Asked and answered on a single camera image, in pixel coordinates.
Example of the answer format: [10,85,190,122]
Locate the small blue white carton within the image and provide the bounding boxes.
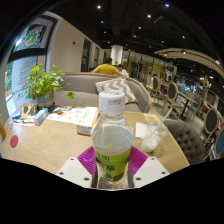
[33,107,49,127]

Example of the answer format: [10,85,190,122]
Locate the group of ceiling spotlights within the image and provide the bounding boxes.
[96,3,221,64]

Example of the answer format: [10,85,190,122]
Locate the flat round red coaster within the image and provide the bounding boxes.
[9,134,19,149]

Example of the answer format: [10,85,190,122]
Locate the group of round-back chairs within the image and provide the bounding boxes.
[146,74,224,161]

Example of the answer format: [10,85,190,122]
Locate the green potted plant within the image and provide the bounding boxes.
[22,63,75,111]

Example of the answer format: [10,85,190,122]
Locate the person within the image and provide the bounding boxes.
[116,63,130,78]
[91,57,120,76]

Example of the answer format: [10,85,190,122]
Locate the white round pillar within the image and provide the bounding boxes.
[110,44,124,66]

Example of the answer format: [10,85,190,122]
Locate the grey zigzag cushion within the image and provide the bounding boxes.
[94,77,139,105]

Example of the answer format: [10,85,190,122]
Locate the yellow card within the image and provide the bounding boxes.
[143,113,162,123]

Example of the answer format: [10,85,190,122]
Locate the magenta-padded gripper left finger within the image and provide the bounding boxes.
[55,145,98,189]

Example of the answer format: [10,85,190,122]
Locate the clear plastic cup with straw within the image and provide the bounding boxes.
[140,107,174,154]

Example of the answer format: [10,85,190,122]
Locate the white paper napkin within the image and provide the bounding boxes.
[134,122,148,139]

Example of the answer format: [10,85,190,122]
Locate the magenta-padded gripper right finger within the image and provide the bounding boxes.
[128,145,170,189]

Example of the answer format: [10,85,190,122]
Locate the grey curved sofa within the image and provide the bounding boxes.
[53,72,153,114]

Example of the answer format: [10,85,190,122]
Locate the grey tufted chair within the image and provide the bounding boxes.
[163,119,207,166]

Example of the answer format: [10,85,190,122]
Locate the white rectangular box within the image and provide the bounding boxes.
[75,105,100,136]

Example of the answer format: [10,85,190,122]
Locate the green-label clear drink bottle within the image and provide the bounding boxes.
[90,89,134,189]

